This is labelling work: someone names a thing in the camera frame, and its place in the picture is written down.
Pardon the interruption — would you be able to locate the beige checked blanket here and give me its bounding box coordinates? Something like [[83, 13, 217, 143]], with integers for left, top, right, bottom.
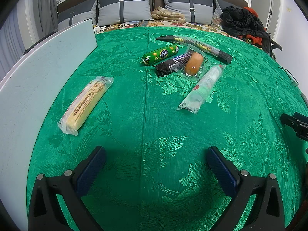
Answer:
[[151, 6, 186, 22]]

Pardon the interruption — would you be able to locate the white board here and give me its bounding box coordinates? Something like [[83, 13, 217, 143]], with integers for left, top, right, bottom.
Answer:
[[0, 18, 98, 231]]

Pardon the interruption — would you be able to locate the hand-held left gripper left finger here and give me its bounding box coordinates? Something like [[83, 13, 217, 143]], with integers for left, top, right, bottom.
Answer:
[[28, 146, 107, 231]]

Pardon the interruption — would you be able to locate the green sausage stick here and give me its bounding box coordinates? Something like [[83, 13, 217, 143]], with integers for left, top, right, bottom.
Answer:
[[141, 44, 180, 66]]

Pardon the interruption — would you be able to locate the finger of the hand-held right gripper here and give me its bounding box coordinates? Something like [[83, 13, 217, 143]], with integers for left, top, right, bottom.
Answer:
[[292, 112, 308, 125], [280, 113, 301, 130]]

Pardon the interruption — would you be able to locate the black charger cable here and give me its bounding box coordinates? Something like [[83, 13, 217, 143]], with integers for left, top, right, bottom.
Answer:
[[279, 66, 300, 86]]

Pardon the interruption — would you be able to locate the clear plastic bag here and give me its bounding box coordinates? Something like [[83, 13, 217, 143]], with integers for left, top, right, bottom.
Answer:
[[212, 9, 223, 27]]

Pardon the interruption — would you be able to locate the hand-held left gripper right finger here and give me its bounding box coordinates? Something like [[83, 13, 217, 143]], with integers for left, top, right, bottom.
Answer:
[[207, 146, 285, 231]]

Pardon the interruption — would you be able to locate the black chocolate bar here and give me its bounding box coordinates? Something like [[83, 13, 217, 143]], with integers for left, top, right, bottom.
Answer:
[[155, 53, 193, 77]]

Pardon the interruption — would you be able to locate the door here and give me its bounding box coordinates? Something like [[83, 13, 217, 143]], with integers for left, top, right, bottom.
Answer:
[[266, 0, 282, 36]]

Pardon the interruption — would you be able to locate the floral bedsheet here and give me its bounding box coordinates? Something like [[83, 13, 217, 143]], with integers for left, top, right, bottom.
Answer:
[[93, 19, 241, 39]]

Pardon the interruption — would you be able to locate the dark chair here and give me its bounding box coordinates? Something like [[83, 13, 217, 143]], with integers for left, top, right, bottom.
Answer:
[[261, 32, 283, 59]]

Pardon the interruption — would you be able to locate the clear bun packet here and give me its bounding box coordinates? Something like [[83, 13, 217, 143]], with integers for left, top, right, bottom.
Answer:
[[174, 44, 213, 79]]

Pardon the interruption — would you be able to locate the long black snack packet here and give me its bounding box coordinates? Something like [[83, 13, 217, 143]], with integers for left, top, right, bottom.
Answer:
[[155, 36, 233, 64]]

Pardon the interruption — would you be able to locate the orange garment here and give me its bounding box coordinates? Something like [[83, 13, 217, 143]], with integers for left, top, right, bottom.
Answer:
[[242, 7, 268, 47]]

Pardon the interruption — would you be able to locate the green patterned cloth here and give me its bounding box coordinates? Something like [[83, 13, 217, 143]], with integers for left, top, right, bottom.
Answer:
[[25, 26, 308, 231]]

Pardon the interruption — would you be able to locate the white snack packet red label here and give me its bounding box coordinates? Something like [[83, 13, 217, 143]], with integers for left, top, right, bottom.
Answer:
[[178, 64, 226, 115]]

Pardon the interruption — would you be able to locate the black jacket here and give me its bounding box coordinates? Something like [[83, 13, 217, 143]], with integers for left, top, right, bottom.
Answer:
[[220, 6, 269, 40]]

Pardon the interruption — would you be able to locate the grey pillow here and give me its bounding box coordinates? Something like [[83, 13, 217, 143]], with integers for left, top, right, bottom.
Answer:
[[212, 0, 241, 26], [161, 0, 214, 26], [97, 0, 152, 26], [57, 0, 99, 32]]

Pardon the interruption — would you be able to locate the yellow wafer packet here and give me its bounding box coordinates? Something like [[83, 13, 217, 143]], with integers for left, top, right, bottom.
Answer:
[[58, 76, 114, 136]]

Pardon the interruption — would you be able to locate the grey curtain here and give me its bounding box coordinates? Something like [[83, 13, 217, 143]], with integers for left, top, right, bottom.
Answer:
[[36, 0, 59, 44]]

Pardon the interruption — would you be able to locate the white sheer curtain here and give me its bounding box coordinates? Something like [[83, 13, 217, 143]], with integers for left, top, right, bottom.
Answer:
[[0, 17, 24, 63]]

